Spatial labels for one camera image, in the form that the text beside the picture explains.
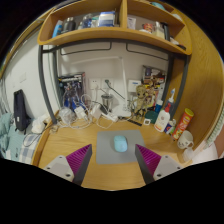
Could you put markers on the white wall socket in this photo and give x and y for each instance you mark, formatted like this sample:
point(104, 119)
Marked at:
point(107, 82)
point(95, 84)

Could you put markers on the teal blanket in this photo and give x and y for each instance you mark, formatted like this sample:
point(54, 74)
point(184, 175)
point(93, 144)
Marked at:
point(6, 133)

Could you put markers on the white charger block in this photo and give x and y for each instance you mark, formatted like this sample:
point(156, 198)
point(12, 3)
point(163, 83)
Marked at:
point(80, 112)

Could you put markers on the small white cube clock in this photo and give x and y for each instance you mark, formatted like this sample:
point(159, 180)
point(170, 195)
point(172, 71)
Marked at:
point(147, 122)

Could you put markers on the light blue computer mouse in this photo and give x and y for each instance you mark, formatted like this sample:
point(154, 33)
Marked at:
point(120, 143)

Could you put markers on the red and yellow chips can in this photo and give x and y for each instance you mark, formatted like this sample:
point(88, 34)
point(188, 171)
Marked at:
point(182, 124)

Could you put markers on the green checked hanging cloth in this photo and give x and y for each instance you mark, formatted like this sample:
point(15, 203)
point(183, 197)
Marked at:
point(216, 128)

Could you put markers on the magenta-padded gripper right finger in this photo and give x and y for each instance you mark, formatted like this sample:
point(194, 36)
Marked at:
point(165, 166)

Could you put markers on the white lotion bottle red cap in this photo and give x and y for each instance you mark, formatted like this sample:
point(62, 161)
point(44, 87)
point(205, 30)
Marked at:
point(162, 120)

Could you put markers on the brown tree figurine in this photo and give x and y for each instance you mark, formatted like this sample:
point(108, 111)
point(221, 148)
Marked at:
point(141, 101)

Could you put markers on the clear plastic container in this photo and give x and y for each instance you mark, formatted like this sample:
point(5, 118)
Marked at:
point(187, 155)

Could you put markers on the colourful printed box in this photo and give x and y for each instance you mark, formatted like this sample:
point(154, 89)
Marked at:
point(155, 75)

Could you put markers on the white power adapter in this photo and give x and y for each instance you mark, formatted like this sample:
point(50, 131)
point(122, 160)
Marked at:
point(96, 112)

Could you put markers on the dark metal frame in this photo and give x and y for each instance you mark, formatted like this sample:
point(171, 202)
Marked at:
point(45, 86)

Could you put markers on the white desk lamp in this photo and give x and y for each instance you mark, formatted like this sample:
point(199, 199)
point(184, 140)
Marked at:
point(125, 86)

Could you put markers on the grey rectangular mouse pad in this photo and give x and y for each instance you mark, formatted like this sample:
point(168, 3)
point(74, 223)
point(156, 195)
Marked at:
point(105, 148)

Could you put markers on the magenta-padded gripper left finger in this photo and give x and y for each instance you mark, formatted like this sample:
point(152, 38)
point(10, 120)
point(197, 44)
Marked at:
point(63, 166)

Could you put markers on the white mug with face print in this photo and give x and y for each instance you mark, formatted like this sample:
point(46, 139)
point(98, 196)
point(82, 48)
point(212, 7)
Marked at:
point(184, 140)

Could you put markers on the blue model kit box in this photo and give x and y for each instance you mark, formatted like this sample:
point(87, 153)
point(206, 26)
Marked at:
point(71, 88)

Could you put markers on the wooden wall shelf unit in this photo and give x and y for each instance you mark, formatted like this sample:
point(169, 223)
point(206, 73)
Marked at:
point(110, 33)

